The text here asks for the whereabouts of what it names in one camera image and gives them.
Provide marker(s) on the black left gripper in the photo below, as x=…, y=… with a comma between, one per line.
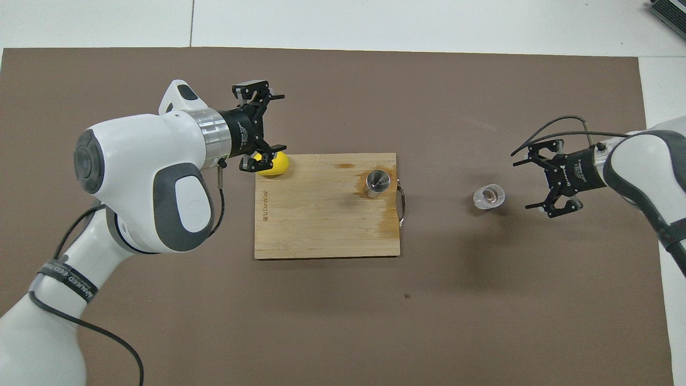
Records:
x=245, y=131

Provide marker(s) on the grey ribbed device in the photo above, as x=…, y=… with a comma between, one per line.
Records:
x=670, y=12

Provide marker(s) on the wooden cutting board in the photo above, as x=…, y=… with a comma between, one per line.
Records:
x=321, y=214

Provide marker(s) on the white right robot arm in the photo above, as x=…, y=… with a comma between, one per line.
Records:
x=643, y=161

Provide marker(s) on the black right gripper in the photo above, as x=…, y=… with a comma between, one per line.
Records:
x=571, y=172

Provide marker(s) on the brown table mat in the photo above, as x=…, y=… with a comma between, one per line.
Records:
x=375, y=96

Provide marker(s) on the yellow lemon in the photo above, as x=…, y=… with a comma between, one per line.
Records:
x=278, y=166

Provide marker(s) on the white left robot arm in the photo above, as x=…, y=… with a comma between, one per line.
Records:
x=134, y=177

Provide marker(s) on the steel double jigger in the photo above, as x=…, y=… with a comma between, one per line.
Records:
x=378, y=182

